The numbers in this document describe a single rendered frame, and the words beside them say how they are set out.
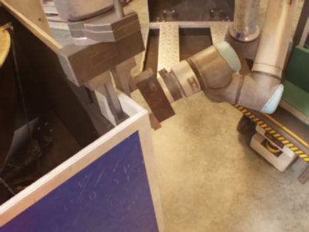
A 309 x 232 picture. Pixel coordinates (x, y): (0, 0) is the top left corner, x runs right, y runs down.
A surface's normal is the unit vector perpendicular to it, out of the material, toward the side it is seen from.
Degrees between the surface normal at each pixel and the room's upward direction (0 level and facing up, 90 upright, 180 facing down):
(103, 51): 80
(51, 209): 90
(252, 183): 0
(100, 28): 86
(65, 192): 90
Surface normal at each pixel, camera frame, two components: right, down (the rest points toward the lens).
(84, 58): 0.64, 0.38
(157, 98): 0.18, 0.49
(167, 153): -0.07, -0.69
